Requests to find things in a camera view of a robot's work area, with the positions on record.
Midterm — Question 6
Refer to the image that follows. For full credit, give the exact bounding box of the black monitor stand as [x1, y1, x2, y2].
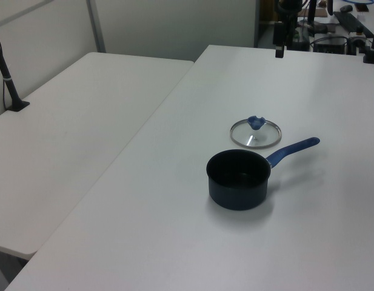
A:
[297, 0, 327, 35]

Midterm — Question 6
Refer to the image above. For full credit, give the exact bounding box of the black computer box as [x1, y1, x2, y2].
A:
[313, 35, 349, 54]

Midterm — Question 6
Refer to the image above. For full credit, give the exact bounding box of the black keyboard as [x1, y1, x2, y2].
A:
[333, 11, 374, 36]

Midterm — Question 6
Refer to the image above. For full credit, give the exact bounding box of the dark saucepan with blue handle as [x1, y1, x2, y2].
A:
[206, 136, 321, 212]

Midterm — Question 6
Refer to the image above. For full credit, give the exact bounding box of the black camera stand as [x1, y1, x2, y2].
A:
[362, 0, 374, 64]
[0, 25, 30, 113]

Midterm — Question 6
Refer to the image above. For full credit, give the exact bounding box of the glass lid with blue knob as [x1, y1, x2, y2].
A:
[229, 115, 282, 149]

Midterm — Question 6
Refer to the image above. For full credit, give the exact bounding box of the white folding table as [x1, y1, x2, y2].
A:
[0, 52, 195, 260]

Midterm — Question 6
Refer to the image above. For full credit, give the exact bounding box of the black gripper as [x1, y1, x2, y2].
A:
[273, 0, 303, 59]

